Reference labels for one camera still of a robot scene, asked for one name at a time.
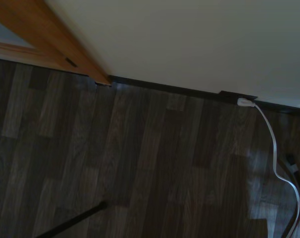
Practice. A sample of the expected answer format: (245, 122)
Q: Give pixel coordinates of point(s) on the wooden door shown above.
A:
(14, 49)

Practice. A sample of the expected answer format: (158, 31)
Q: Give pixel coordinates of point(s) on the dark baseboard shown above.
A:
(164, 86)

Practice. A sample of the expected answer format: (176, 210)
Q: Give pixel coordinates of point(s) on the white power plug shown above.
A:
(245, 102)

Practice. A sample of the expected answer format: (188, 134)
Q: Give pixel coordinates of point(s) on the black stand leg with tape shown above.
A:
(297, 173)

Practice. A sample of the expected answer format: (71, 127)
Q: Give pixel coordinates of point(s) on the black tripod leg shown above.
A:
(73, 220)

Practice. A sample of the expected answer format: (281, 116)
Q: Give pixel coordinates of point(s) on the dark wall outlet plate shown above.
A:
(233, 95)

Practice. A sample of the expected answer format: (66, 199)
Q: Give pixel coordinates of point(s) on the wooden door frame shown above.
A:
(53, 37)

